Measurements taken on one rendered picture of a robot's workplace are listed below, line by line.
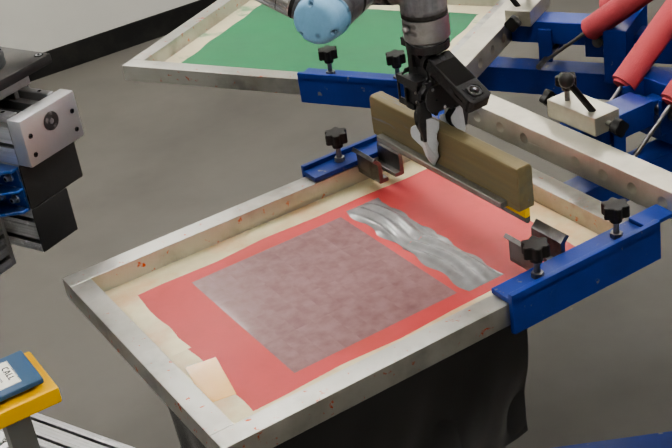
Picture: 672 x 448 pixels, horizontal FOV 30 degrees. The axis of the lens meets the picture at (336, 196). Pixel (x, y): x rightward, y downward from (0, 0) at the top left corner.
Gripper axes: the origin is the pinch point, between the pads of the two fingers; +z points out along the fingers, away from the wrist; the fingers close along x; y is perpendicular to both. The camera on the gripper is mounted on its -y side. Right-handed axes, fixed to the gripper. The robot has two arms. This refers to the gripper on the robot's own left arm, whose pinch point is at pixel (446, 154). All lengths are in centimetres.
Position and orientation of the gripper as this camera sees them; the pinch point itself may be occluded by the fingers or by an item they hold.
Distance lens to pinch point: 209.1
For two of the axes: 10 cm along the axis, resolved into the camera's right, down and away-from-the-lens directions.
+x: -8.4, 3.6, -4.2
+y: -5.3, -3.4, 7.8
